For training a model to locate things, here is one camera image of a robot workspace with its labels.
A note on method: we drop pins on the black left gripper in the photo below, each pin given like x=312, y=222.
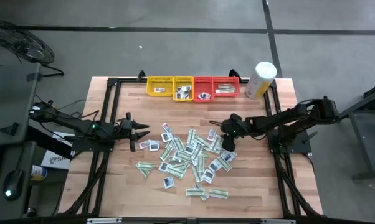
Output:
x=123, y=129

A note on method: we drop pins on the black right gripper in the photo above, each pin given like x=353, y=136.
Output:
x=232, y=126

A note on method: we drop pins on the green striped bandage wrapper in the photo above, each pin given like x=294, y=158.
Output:
x=201, y=163
x=144, y=172
x=218, y=193
x=203, y=196
x=181, y=166
x=226, y=85
x=224, y=163
x=145, y=165
x=191, y=136
x=184, y=156
x=175, y=172
x=166, y=152
x=197, y=151
x=201, y=140
x=216, y=143
x=195, y=192
x=225, y=88
x=177, y=144
x=224, y=91
x=197, y=173

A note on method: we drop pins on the white packet blue print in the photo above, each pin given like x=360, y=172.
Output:
x=201, y=96
x=207, y=96
x=168, y=182

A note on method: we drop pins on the white packet dark print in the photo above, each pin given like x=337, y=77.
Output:
x=179, y=89
x=154, y=145
x=228, y=156
x=166, y=136
x=190, y=148
x=215, y=165
x=208, y=175
x=164, y=166
x=185, y=95
x=187, y=88
x=178, y=96

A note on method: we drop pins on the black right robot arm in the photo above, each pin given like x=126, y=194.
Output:
x=278, y=119

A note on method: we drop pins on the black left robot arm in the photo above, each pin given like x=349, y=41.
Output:
x=72, y=123

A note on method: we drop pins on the small white packet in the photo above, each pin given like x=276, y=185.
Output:
x=175, y=158

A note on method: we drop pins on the orange plastic basket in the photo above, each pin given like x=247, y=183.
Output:
x=226, y=80
x=203, y=84

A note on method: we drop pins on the white yellow wipes canister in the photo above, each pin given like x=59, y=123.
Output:
x=259, y=84

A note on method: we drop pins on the yellow plastic basket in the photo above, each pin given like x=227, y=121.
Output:
x=182, y=81
x=153, y=82

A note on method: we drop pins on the black table clamp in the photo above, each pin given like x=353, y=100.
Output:
x=234, y=74
x=140, y=75

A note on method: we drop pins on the black clamp lever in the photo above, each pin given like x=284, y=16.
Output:
x=311, y=136

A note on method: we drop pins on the white printed cardboard box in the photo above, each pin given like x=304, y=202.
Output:
x=55, y=160

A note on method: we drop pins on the black desk support bar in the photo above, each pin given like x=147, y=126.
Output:
x=47, y=143

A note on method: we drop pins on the white yellow can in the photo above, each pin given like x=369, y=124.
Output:
x=38, y=173

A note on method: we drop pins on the black metal stand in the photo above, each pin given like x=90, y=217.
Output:
x=362, y=137

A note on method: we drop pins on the grey desk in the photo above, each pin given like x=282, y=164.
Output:
x=10, y=93

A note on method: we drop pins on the black round knob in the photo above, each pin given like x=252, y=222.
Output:
x=31, y=212

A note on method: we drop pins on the black computer mouse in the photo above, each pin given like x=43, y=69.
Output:
x=13, y=185

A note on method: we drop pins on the black floor fan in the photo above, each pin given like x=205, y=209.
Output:
x=22, y=43

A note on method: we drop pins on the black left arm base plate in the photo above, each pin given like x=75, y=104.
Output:
x=94, y=148

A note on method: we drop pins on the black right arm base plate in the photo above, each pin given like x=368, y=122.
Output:
x=299, y=146

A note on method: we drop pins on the silver metal bracket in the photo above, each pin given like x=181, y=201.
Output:
x=278, y=221
x=104, y=220

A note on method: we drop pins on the black desk bracket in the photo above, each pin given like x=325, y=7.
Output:
x=10, y=128

